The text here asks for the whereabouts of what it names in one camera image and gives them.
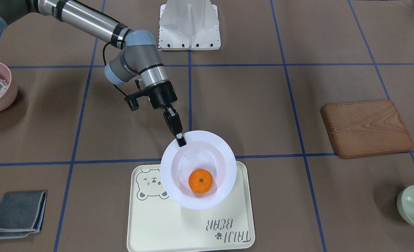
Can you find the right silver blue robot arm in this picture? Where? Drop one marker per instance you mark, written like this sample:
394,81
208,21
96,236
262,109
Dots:
138,52

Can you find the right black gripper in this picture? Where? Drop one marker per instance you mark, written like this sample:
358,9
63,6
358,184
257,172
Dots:
162,95

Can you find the orange mandarin fruit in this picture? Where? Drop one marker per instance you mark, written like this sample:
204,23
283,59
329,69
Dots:
200,181

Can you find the white round plate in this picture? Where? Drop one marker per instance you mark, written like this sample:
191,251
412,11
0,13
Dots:
203,150

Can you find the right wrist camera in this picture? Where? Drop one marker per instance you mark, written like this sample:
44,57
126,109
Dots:
132,99

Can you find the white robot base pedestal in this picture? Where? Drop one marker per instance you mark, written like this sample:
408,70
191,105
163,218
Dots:
189,25

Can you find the pink bowl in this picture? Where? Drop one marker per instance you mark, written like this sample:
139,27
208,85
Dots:
8,96

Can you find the cream bear print tray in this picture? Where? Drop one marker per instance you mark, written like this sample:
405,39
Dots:
156,223

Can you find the folded grey cloth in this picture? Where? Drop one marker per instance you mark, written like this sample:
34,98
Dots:
21,213

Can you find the wooden cutting board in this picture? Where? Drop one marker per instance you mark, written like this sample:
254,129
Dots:
367,128

